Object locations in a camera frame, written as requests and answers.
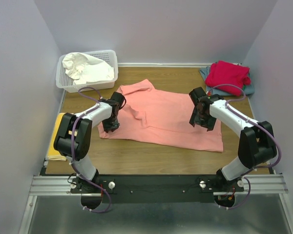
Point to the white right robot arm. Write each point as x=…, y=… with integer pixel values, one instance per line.
x=257, y=144

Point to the folded red t shirt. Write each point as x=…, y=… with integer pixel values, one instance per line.
x=224, y=73

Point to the folded blue t shirt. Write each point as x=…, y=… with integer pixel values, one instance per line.
x=204, y=72

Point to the white cloth in basket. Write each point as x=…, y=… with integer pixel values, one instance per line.
x=83, y=68

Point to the white plastic basket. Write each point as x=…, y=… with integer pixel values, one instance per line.
x=65, y=82

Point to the pink t shirt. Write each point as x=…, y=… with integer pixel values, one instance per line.
x=160, y=117

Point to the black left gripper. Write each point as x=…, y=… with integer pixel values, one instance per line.
x=113, y=126

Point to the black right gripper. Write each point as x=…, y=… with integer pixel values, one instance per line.
x=209, y=124

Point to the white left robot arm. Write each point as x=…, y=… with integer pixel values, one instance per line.
x=73, y=136

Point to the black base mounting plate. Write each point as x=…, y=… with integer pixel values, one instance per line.
x=157, y=188

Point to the aluminium frame rail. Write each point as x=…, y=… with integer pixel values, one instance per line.
x=260, y=184

